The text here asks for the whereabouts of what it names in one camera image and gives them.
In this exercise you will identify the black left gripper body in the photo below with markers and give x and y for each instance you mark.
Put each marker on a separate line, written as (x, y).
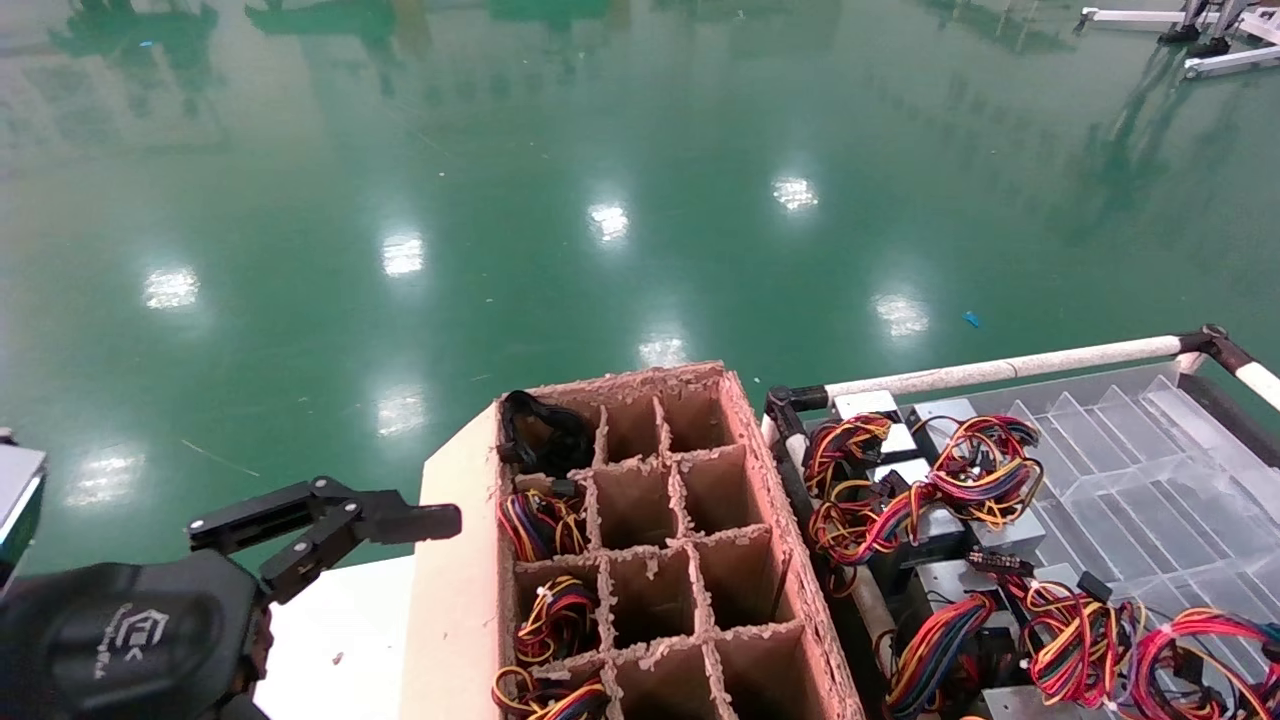
(130, 640)

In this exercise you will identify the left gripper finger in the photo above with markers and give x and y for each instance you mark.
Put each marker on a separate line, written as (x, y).
(360, 515)

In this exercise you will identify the brown cardboard divider box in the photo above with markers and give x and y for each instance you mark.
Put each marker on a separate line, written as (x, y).
(455, 600)

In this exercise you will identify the clear ridged plastic tray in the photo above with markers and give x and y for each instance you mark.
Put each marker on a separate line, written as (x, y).
(1150, 480)

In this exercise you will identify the white metal stand leg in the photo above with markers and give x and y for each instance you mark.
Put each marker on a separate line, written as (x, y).
(1235, 62)
(1130, 17)

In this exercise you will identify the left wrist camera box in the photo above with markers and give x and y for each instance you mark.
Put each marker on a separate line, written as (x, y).
(15, 490)

